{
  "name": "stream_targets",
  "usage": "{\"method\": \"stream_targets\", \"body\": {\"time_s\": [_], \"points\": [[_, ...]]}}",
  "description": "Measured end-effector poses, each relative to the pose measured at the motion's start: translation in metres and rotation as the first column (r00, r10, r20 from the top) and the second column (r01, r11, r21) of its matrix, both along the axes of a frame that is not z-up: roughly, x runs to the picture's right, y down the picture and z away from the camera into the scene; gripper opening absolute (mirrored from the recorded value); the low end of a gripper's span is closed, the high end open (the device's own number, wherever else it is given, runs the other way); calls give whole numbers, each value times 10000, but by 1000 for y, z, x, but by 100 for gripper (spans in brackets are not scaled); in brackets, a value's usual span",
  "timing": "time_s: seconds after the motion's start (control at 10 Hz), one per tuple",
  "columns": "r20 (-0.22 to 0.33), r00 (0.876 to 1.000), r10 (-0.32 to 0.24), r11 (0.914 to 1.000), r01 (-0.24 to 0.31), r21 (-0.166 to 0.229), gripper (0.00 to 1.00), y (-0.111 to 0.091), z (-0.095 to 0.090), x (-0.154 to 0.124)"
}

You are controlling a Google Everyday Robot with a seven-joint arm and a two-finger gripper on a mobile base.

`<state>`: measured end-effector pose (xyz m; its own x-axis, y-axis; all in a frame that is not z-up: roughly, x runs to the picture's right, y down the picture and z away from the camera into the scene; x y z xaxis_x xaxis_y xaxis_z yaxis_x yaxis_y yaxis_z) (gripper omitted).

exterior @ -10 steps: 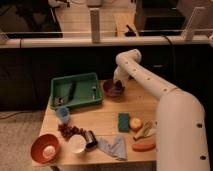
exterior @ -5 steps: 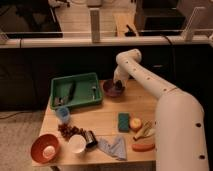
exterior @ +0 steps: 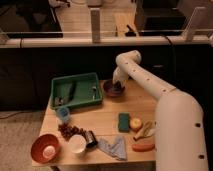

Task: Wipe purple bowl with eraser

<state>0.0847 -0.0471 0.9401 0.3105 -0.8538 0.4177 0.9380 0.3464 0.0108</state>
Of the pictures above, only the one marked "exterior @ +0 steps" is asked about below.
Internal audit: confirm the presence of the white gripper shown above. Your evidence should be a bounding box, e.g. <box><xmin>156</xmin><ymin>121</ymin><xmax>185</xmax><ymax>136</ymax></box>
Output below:
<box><xmin>112</xmin><ymin>67</ymin><xmax>129</xmax><ymax>90</ymax></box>

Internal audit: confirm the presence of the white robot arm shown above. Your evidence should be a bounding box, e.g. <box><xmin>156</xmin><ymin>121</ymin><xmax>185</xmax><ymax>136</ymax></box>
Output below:
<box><xmin>113</xmin><ymin>50</ymin><xmax>210</xmax><ymax>171</ymax></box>

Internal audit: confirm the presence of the purple bowl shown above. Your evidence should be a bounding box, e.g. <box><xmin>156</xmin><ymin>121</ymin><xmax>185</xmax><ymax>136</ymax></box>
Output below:
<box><xmin>103</xmin><ymin>79</ymin><xmax>125</xmax><ymax>97</ymax></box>

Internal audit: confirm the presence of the red bowl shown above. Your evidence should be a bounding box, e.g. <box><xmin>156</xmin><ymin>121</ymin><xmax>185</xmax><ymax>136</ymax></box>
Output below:
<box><xmin>31</xmin><ymin>134</ymin><xmax>60</xmax><ymax>164</ymax></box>

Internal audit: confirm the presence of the metal utensil in tray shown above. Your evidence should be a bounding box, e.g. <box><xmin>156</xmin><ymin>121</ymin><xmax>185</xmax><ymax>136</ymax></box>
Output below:
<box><xmin>92</xmin><ymin>86</ymin><xmax>97</xmax><ymax>100</ymax></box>

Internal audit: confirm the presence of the green sponge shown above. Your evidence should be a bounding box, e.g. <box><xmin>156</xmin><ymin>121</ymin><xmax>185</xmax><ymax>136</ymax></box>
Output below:
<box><xmin>118</xmin><ymin>113</ymin><xmax>130</xmax><ymax>132</ymax></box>

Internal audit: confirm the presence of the yellow red apple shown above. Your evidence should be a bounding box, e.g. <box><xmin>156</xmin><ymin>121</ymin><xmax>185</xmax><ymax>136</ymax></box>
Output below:
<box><xmin>129</xmin><ymin>117</ymin><xmax>143</xmax><ymax>132</ymax></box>

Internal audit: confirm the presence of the dark brush in tray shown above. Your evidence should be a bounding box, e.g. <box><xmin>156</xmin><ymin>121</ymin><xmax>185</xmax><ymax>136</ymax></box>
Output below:
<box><xmin>68</xmin><ymin>82</ymin><xmax>76</xmax><ymax>102</ymax></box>

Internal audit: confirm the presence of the green plastic tray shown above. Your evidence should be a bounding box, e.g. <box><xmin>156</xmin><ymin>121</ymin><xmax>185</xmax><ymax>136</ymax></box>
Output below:
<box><xmin>50</xmin><ymin>72</ymin><xmax>103</xmax><ymax>110</ymax></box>

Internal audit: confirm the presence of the yellow banana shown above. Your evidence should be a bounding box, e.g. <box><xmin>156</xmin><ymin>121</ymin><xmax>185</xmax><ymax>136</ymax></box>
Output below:
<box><xmin>133</xmin><ymin>121</ymin><xmax>155</xmax><ymax>141</ymax></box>

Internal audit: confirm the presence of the blue plastic cup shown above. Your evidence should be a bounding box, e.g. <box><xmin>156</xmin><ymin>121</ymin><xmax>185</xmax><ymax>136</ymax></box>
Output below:
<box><xmin>56</xmin><ymin>107</ymin><xmax>70</xmax><ymax>123</ymax></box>

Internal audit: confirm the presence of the small grey object in tray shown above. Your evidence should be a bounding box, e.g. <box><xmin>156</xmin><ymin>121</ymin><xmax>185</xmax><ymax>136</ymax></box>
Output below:
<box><xmin>54</xmin><ymin>97</ymin><xmax>64</xmax><ymax>106</ymax></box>

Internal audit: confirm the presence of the black metal can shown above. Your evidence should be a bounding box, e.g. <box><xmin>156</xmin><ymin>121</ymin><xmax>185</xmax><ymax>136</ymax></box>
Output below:
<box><xmin>85</xmin><ymin>131</ymin><xmax>98</xmax><ymax>148</ymax></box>

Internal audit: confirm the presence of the blue grey cloth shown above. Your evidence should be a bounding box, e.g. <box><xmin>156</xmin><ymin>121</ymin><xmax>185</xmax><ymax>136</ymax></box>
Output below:
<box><xmin>98</xmin><ymin>136</ymin><xmax>127</xmax><ymax>161</ymax></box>

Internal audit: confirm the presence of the orange carrot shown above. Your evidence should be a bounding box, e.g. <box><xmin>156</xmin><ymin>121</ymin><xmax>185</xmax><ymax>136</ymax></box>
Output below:
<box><xmin>132</xmin><ymin>143</ymin><xmax>155</xmax><ymax>152</ymax></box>

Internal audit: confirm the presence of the bunch of dark grapes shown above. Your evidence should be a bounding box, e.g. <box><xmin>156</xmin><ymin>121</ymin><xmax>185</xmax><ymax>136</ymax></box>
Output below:
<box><xmin>58</xmin><ymin>124</ymin><xmax>85</xmax><ymax>141</ymax></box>

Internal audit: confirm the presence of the white cup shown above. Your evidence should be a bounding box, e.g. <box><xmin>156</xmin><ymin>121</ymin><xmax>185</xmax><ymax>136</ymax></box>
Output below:
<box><xmin>68</xmin><ymin>135</ymin><xmax>86</xmax><ymax>155</ymax></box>

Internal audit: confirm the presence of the white egg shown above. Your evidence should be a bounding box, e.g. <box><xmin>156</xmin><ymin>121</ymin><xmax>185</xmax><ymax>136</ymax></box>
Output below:
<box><xmin>43</xmin><ymin>145</ymin><xmax>56</xmax><ymax>159</ymax></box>

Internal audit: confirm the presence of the grey upright post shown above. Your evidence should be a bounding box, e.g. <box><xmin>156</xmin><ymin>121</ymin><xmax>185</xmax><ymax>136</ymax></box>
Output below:
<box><xmin>90</xmin><ymin>8</ymin><xmax>100</xmax><ymax>43</ymax></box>

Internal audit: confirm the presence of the white horizontal rail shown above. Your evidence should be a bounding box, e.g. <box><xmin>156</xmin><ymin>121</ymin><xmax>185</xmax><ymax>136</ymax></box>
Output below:
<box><xmin>0</xmin><ymin>35</ymin><xmax>213</xmax><ymax>48</ymax></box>

